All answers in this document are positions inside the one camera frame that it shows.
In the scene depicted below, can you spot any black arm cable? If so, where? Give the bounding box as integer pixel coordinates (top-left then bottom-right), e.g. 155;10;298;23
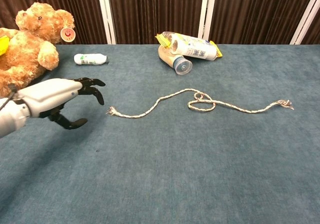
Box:
0;83;19;111

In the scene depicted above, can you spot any small white plastic bottle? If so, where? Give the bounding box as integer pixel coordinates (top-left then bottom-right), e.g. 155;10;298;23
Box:
73;53;109;66

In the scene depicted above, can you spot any brown teddy bear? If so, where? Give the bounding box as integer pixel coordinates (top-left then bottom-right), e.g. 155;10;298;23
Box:
0;2;76;97

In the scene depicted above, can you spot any white partition frame post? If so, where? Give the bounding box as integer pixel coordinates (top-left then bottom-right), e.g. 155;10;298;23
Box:
289;0;320;45
96;0;117;45
198;0;218;42

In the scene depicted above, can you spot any round white red hang tag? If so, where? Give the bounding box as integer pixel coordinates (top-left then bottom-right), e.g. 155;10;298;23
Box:
60;26;76;44

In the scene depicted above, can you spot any beige braided rope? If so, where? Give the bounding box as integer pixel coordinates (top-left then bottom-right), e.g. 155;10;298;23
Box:
106;88;295;119

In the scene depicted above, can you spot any blue felt table cover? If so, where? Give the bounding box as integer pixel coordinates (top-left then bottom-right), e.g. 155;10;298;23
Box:
0;43;320;224

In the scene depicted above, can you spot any seasoning jar with blue cap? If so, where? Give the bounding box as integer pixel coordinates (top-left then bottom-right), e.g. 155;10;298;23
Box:
158;45;193;76

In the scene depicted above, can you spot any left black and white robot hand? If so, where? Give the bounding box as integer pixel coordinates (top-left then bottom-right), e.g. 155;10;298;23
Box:
18;77;107;130

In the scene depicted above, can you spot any white yellow biscuit pack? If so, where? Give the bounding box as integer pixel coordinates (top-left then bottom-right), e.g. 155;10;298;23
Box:
155;31;223;62

